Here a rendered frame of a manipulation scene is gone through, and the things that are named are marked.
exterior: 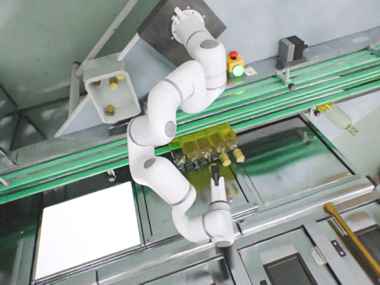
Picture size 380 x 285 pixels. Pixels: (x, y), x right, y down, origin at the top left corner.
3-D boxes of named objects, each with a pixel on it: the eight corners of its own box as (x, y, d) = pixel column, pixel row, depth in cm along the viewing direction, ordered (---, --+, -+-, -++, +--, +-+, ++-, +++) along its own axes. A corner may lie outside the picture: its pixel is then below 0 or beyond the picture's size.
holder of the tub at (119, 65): (107, 121, 128) (108, 132, 123) (82, 70, 108) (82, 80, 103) (142, 111, 130) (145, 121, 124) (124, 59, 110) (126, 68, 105)
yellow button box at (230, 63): (223, 70, 127) (229, 78, 122) (223, 55, 121) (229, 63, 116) (237, 66, 127) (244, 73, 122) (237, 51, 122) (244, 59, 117)
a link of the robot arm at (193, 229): (191, 175, 77) (227, 216, 87) (156, 190, 83) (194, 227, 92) (188, 198, 71) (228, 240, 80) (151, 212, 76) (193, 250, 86)
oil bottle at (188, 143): (177, 134, 128) (189, 166, 113) (175, 125, 124) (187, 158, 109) (188, 130, 129) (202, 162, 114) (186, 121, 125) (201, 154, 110)
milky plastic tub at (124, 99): (103, 113, 124) (104, 125, 118) (82, 70, 108) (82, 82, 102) (139, 103, 126) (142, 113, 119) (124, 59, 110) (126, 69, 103)
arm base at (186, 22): (159, 21, 98) (168, 39, 87) (184, -5, 94) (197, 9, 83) (186, 49, 108) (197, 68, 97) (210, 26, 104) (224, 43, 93)
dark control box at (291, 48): (277, 55, 129) (286, 63, 123) (279, 38, 124) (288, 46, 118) (293, 50, 130) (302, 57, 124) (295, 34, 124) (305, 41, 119)
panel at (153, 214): (43, 210, 123) (34, 287, 100) (40, 207, 121) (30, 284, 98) (227, 151, 132) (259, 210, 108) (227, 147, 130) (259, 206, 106)
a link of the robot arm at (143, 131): (150, 83, 78) (112, 111, 71) (177, 74, 67) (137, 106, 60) (173, 121, 83) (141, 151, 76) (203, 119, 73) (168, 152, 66)
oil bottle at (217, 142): (200, 126, 129) (215, 158, 114) (198, 117, 125) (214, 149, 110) (211, 123, 130) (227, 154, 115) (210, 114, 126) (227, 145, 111)
